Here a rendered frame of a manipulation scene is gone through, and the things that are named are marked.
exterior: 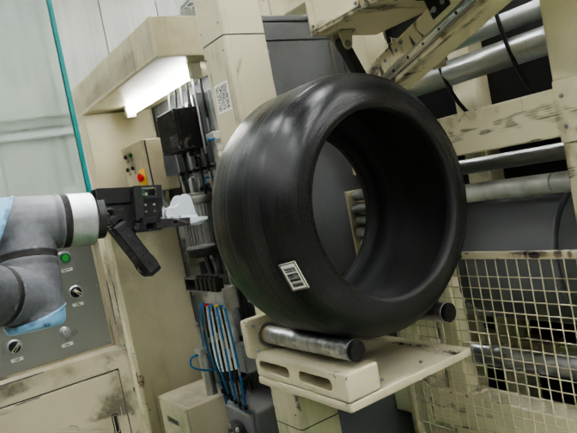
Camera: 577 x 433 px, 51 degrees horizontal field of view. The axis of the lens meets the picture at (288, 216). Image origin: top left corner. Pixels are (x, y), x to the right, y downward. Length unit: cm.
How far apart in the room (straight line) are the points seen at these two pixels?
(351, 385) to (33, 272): 63
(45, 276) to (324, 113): 59
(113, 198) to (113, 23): 1013
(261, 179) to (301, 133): 12
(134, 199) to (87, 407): 83
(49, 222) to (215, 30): 78
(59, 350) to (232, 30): 97
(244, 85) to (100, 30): 955
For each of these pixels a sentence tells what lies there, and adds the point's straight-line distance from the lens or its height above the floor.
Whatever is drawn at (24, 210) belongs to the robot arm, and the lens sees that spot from 102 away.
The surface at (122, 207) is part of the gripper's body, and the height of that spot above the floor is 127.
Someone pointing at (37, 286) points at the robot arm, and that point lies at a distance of 98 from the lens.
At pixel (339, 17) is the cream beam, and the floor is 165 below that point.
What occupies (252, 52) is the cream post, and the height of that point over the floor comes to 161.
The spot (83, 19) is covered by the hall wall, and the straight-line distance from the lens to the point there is 1107.
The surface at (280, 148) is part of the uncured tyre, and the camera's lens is 115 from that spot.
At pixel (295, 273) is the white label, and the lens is 113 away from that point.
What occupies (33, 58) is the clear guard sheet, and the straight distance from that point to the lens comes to 182.
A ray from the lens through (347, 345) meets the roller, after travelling 124.
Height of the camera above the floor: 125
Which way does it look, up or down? 3 degrees down
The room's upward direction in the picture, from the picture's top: 11 degrees counter-clockwise
